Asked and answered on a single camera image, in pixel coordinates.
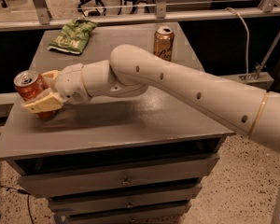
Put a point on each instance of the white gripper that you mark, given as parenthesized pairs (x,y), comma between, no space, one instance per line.
(70,82)

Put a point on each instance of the red coke can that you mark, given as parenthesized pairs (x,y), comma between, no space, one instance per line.
(29,84)

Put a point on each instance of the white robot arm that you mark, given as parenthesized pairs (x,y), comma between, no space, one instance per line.
(246,110)

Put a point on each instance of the gold soda can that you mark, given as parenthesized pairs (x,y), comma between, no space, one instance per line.
(163,43)

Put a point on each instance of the green chip bag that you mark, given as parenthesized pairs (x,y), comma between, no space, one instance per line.
(74,36)

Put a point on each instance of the metal railing frame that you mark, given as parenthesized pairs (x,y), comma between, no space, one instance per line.
(224,37)

